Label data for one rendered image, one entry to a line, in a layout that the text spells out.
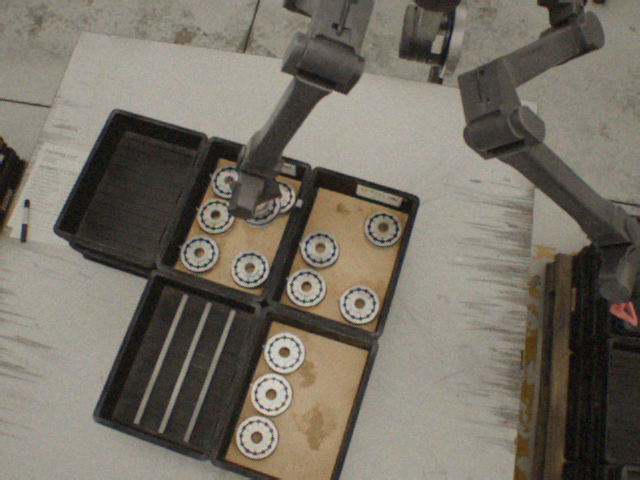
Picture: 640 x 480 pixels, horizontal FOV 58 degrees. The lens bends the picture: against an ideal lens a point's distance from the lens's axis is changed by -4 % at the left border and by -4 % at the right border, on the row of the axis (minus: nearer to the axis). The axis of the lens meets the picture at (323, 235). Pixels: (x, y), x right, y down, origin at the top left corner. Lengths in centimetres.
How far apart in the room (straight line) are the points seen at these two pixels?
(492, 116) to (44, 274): 139
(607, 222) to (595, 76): 210
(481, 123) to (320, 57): 27
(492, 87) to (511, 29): 229
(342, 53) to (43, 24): 262
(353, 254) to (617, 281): 72
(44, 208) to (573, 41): 153
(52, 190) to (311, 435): 109
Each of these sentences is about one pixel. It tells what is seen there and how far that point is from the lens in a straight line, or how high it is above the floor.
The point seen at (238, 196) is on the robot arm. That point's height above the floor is 126.
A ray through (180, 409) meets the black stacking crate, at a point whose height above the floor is 83.
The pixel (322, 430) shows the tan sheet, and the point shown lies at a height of 83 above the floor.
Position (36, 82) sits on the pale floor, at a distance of 317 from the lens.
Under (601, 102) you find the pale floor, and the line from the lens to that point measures 315.
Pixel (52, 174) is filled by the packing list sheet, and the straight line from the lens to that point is 202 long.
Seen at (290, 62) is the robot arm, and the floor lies 165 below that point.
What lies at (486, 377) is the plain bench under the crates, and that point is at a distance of 175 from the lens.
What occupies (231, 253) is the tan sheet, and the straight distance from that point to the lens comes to 163.
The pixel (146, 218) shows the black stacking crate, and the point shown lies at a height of 83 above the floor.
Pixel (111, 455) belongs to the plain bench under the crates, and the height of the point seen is 70.
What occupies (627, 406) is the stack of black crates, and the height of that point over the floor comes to 38.
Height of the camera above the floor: 237
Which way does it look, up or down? 70 degrees down
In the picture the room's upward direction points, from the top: 3 degrees clockwise
